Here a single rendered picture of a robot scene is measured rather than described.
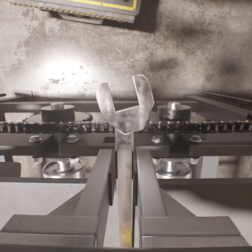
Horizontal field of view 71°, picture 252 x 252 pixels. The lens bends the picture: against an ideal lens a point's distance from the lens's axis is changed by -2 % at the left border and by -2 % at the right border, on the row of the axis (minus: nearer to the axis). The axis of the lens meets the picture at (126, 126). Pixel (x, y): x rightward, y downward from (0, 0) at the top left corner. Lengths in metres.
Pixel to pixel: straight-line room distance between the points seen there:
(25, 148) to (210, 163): 0.53
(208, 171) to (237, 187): 0.46
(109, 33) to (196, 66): 0.63
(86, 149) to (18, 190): 0.24
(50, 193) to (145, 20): 1.27
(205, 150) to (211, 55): 1.06
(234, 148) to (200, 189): 0.29
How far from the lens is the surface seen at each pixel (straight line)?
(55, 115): 0.46
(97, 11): 1.05
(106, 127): 0.39
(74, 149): 0.42
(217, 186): 0.19
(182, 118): 0.44
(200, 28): 1.43
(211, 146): 0.44
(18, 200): 0.21
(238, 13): 1.55
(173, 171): 0.50
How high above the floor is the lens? 1.31
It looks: 75 degrees down
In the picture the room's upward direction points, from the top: 176 degrees counter-clockwise
